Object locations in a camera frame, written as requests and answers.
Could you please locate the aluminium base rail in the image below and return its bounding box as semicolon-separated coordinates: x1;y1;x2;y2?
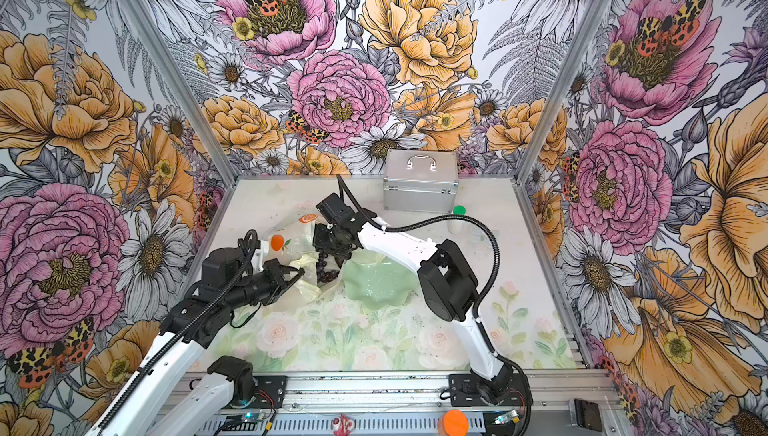
158;369;619;436

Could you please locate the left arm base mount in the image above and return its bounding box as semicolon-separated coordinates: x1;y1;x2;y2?
231;375;288;410

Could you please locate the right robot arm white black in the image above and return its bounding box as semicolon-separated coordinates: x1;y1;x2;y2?
313;193;515;405

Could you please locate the aluminium corner post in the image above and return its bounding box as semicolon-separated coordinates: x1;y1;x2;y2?
116;0;237;188
515;0;612;186

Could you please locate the aluminium corner post left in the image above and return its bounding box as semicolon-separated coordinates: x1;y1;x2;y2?
116;0;237;188

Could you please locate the orange round cap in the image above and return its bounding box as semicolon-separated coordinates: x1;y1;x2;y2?
437;409;470;436

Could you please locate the cream translucent plastic bag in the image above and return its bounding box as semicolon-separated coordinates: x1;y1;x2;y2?
265;211;341;313

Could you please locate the aluminium corner post right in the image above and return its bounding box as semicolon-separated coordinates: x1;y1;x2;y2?
515;0;612;186

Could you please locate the black device on rail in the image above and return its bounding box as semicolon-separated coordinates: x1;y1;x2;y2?
570;398;603;433

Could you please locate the black corrugated cable left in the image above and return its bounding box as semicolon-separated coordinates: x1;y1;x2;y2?
98;230;260;431

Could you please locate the green leaf grape bunch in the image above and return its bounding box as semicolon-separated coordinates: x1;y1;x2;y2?
315;251;344;285

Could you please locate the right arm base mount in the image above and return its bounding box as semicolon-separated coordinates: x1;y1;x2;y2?
448;373;533;408

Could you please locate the black corrugated cable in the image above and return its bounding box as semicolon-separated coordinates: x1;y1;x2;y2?
98;230;260;431
335;174;534;436

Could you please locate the light green wavy plate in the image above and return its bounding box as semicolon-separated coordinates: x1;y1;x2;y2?
340;250;419;310

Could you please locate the silver aluminium case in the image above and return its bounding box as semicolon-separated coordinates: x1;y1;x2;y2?
383;149;459;214

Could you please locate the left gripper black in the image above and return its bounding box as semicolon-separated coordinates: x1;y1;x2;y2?
226;259;304;309

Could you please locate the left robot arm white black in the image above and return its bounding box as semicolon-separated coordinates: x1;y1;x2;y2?
88;247;305;435

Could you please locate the pink white small figure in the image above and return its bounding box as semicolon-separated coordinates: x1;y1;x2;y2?
331;414;356;436

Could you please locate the black corrugated cable right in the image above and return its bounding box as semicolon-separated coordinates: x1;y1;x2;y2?
335;174;534;436

